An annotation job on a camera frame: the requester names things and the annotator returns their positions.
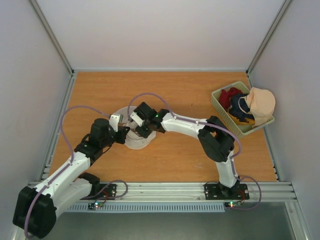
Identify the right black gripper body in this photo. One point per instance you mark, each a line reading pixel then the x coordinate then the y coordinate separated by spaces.
pixel 142 129

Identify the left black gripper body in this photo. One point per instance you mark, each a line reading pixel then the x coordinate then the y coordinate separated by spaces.
pixel 120 140

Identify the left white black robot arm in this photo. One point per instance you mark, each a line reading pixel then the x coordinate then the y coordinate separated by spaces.
pixel 37 208

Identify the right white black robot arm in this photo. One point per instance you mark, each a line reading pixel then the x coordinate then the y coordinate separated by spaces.
pixel 217 142

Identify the beige bra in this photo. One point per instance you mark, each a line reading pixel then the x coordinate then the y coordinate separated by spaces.
pixel 261 103

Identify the left circuit board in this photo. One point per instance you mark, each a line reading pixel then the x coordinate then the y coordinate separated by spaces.
pixel 95 205

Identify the circuit board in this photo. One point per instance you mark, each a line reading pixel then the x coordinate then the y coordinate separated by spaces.
pixel 234 204
pixel 95 205

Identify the red garment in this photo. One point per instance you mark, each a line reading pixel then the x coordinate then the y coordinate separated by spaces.
pixel 226 95

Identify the green perforated plastic basket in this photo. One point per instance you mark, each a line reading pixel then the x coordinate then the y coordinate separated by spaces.
pixel 239 130

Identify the navy blue garment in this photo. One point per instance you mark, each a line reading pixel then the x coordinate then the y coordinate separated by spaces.
pixel 239 107

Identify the yellow garment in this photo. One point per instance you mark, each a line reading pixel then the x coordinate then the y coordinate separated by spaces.
pixel 245 121

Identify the right circuit board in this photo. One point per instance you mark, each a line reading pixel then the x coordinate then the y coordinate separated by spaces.
pixel 234 204

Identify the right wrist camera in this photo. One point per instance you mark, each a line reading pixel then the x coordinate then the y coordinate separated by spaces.
pixel 137 119

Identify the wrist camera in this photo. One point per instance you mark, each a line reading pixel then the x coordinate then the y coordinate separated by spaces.
pixel 114 120
pixel 137 119

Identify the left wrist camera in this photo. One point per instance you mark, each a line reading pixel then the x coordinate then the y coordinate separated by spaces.
pixel 114 120

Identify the aluminium front rail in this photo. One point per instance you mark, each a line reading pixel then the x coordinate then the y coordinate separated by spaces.
pixel 195 191

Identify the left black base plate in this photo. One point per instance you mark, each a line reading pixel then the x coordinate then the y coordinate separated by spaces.
pixel 102 191

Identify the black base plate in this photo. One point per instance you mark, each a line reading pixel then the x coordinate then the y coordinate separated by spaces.
pixel 102 191
pixel 217 191

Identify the grey slotted cable duct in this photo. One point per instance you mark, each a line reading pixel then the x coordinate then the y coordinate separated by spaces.
pixel 153 207

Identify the left aluminium side rail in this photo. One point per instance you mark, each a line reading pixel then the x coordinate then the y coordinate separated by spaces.
pixel 54 137

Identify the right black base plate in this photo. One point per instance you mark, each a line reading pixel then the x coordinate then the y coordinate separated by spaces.
pixel 217 191

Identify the left aluminium frame post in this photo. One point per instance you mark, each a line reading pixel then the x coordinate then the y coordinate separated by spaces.
pixel 41 16

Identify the aluminium frame post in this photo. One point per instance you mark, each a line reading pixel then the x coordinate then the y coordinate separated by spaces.
pixel 269 34
pixel 41 16

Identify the right aluminium frame post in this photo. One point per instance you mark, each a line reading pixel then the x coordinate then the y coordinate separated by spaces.
pixel 269 34

